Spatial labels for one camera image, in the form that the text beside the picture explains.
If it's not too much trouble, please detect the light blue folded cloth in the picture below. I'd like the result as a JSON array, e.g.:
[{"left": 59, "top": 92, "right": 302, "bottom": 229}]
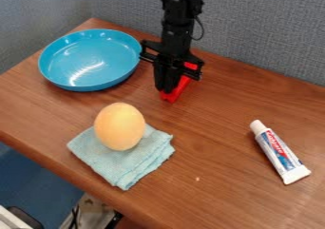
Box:
[{"left": 67, "top": 125, "right": 175, "bottom": 191}]

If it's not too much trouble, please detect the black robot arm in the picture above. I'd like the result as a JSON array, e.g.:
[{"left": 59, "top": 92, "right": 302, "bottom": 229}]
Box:
[{"left": 139, "top": 0, "right": 205, "bottom": 94}]

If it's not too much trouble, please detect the red plastic block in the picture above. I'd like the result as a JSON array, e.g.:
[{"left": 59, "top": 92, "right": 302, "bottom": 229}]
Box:
[{"left": 160, "top": 72, "right": 191, "bottom": 103}]

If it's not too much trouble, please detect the grey bag under table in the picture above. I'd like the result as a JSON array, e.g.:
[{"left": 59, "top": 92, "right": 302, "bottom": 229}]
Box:
[{"left": 60, "top": 194, "right": 122, "bottom": 229}]

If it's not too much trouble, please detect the blue plate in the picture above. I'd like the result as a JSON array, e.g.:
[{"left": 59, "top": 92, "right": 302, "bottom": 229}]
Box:
[{"left": 37, "top": 29, "right": 140, "bottom": 92}]

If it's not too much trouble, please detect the orange egg-shaped object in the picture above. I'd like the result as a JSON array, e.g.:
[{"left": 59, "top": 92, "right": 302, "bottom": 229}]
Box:
[{"left": 94, "top": 103, "right": 146, "bottom": 151}]

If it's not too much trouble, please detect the white object bottom corner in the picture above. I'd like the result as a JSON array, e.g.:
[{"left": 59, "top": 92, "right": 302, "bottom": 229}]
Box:
[{"left": 0, "top": 205, "right": 44, "bottom": 229}]

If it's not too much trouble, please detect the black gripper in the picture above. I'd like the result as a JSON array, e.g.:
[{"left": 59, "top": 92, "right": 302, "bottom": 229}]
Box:
[{"left": 139, "top": 40, "right": 205, "bottom": 93}]

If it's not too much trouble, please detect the white toothpaste tube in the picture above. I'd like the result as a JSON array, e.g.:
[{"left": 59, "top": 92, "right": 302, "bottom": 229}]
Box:
[{"left": 250, "top": 120, "right": 312, "bottom": 185}]

